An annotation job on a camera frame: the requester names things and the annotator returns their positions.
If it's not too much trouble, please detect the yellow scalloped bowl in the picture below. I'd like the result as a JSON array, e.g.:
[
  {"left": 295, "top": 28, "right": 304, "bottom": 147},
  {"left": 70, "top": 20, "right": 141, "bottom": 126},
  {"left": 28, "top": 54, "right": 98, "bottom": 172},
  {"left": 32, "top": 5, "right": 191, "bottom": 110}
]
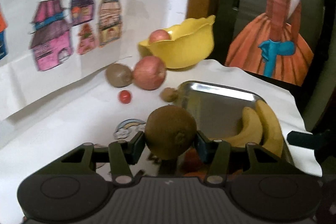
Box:
[{"left": 138, "top": 15, "right": 216, "bottom": 69}]

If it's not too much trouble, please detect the small red cherry tomato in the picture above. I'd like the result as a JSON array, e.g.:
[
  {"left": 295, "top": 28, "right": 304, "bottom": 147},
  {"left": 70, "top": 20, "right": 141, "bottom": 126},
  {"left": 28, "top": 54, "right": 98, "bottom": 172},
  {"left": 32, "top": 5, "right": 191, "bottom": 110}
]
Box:
[{"left": 118, "top": 90, "right": 132, "bottom": 104}]

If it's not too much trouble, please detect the yellow banana bunch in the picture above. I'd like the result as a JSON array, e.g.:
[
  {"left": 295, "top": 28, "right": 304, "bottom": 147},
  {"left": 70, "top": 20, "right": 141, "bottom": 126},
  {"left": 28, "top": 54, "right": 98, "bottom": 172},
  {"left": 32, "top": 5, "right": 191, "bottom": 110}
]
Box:
[{"left": 223, "top": 100, "right": 284, "bottom": 157}]

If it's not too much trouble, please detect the small brown longan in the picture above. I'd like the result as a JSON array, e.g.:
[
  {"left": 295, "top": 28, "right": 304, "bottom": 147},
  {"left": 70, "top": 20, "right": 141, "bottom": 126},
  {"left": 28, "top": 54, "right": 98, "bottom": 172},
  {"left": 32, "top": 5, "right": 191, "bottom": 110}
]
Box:
[{"left": 160, "top": 88, "right": 178, "bottom": 102}]

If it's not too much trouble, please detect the girl in orange dress picture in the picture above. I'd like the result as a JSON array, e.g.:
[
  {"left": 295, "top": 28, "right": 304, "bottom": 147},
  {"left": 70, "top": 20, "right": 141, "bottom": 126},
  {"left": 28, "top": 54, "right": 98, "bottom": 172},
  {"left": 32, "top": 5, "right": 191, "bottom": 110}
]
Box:
[{"left": 224, "top": 0, "right": 314, "bottom": 86}]

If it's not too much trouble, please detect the orange tangerine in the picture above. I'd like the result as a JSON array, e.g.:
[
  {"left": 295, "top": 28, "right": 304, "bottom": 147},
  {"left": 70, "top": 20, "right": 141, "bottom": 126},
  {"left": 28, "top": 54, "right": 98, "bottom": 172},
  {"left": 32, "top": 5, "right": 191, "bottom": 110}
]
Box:
[{"left": 180, "top": 148, "right": 207, "bottom": 180}]

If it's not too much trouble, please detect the red apple by bowl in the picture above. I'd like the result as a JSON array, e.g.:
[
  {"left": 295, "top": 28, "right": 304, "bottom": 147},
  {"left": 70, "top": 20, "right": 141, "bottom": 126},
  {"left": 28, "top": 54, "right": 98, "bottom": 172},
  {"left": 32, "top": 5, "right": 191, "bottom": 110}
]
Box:
[{"left": 133, "top": 56, "right": 166, "bottom": 90}]

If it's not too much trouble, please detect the red apple in bowl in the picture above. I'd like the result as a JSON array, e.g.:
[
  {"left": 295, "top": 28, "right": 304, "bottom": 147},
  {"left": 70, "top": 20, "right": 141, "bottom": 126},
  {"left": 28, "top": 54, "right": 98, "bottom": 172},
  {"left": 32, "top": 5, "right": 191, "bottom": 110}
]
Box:
[{"left": 149, "top": 29, "right": 171, "bottom": 44}]

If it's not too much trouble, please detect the steel rectangular tray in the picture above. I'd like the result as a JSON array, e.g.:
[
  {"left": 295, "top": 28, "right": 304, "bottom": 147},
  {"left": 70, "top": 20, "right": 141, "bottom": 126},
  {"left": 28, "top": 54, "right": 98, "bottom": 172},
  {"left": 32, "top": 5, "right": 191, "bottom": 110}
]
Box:
[{"left": 175, "top": 81, "right": 293, "bottom": 162}]

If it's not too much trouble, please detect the colourful houses drawing poster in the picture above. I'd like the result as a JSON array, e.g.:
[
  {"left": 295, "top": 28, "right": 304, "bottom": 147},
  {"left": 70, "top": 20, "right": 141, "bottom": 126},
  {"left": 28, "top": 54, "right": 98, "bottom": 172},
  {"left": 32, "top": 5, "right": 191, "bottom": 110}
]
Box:
[{"left": 1, "top": 0, "right": 167, "bottom": 119}]

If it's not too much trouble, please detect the white printed table cloth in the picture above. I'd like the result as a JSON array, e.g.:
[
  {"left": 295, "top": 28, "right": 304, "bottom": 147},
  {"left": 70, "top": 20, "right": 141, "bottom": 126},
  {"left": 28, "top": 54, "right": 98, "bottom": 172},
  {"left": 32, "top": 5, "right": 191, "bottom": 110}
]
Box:
[{"left": 1, "top": 60, "right": 306, "bottom": 223}]

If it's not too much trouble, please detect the brown kiwi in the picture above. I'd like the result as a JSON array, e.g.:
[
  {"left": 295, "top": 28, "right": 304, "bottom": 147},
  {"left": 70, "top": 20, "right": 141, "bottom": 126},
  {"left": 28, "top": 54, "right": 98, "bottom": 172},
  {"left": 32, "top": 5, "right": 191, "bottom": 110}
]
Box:
[
  {"left": 105, "top": 63, "right": 133, "bottom": 88},
  {"left": 145, "top": 105, "right": 197, "bottom": 160}
]

